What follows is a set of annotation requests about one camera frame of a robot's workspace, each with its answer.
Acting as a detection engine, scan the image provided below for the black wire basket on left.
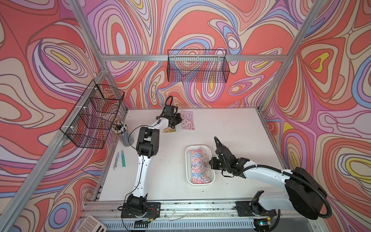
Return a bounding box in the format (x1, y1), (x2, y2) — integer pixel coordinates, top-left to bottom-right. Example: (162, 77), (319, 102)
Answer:
(60, 80), (125, 149)

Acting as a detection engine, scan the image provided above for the yellow green sticker sheet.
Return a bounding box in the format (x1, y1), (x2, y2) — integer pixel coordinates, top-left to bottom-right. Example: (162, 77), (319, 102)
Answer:
(163, 126), (176, 133)

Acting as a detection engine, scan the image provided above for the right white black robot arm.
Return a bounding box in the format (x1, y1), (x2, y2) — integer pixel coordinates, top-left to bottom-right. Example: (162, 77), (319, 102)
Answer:
(209, 137), (332, 220)

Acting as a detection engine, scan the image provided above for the mesh pen cup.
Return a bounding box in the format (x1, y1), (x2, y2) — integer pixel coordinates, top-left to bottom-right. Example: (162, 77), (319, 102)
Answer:
(116, 128), (134, 147)

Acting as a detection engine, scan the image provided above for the pink bonbon sticker sheet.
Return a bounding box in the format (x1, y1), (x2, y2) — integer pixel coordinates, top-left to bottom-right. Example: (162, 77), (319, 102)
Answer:
(181, 111), (195, 131)

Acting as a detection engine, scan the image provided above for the black wire basket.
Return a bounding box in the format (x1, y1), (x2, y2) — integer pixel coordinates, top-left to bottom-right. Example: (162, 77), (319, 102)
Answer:
(167, 48), (230, 83)
(60, 80), (125, 149)

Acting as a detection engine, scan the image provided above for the white plastic storage tray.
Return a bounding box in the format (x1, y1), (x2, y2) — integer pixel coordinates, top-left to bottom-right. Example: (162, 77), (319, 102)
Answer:
(185, 145), (215, 186)

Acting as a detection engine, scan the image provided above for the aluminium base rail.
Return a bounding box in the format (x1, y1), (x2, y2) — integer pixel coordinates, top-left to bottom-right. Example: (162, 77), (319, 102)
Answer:
(76, 198), (325, 232)

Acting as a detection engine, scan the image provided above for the white keypad device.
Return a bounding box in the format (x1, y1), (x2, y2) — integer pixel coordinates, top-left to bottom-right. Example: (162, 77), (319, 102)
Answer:
(77, 216), (107, 232)

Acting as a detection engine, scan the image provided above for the black wire basket at back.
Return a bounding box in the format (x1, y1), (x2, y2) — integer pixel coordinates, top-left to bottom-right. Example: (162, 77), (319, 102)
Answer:
(167, 48), (230, 83)

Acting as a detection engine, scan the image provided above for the pink puffy sticker sheet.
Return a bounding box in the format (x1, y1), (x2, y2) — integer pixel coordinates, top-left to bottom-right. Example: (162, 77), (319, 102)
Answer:
(202, 152), (213, 183)

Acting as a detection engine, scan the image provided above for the blue red animal sticker sheet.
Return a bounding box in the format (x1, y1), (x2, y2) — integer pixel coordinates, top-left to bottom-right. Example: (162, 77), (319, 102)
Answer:
(190, 148), (208, 184)

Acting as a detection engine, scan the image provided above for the bundle of pens in cup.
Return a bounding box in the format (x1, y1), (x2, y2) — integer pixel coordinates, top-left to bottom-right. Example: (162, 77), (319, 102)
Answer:
(112, 121), (127, 135)

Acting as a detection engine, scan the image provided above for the green pen on table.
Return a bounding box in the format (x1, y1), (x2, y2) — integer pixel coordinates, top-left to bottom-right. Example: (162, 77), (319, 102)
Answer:
(121, 150), (126, 168)

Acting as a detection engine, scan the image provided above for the small clear blue tool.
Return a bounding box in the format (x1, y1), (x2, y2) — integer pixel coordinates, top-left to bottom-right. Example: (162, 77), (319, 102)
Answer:
(113, 152), (119, 170)

